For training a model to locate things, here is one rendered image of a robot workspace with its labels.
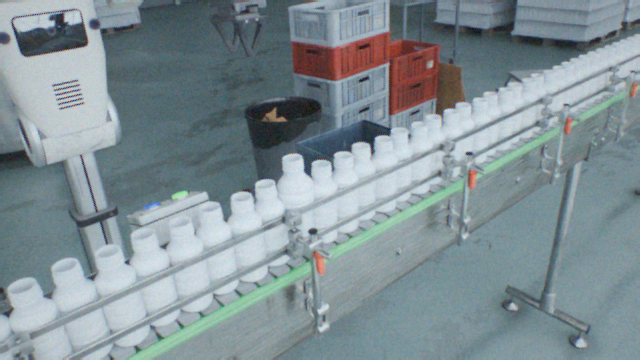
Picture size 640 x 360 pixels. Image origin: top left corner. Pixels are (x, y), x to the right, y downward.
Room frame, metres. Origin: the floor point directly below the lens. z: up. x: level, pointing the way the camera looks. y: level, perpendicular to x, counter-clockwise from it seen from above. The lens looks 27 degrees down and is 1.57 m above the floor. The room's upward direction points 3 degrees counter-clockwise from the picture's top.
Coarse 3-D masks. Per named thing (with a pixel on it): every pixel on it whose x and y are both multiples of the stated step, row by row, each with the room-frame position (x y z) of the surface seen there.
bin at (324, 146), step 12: (360, 120) 1.68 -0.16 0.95; (336, 132) 1.61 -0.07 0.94; (348, 132) 1.65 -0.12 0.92; (360, 132) 1.68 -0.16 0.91; (372, 132) 1.66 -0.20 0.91; (384, 132) 1.62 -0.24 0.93; (300, 144) 1.51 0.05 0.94; (312, 144) 1.54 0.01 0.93; (324, 144) 1.58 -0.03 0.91; (336, 144) 1.61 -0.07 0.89; (348, 144) 1.65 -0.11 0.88; (372, 144) 1.66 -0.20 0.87; (312, 156) 1.44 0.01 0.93; (324, 156) 1.40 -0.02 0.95
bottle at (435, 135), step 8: (432, 120) 1.08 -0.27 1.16; (440, 120) 1.10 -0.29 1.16; (432, 128) 1.08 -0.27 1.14; (432, 136) 1.08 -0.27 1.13; (440, 136) 1.08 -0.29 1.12; (440, 152) 1.08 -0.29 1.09; (432, 160) 1.07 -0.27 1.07; (440, 160) 1.08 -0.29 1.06; (432, 168) 1.07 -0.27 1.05; (440, 168) 1.08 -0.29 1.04; (432, 184) 1.07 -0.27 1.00
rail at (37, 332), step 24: (600, 72) 1.58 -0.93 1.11; (552, 96) 1.38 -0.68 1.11; (504, 120) 1.22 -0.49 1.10; (336, 192) 0.86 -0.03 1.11; (360, 216) 0.89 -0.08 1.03; (168, 240) 0.72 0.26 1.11; (240, 240) 0.72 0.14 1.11; (192, 264) 0.66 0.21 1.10; (264, 264) 0.74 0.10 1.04; (216, 288) 0.68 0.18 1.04; (72, 312) 0.55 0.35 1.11; (168, 312) 0.62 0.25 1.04; (120, 336) 0.58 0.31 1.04
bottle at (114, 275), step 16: (96, 256) 0.60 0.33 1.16; (112, 256) 0.60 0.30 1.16; (112, 272) 0.60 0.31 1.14; (128, 272) 0.61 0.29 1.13; (96, 288) 0.60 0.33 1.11; (112, 288) 0.59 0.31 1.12; (112, 304) 0.59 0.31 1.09; (128, 304) 0.59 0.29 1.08; (112, 320) 0.59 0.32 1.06; (128, 320) 0.59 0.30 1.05; (128, 336) 0.59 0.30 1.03; (144, 336) 0.60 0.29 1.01
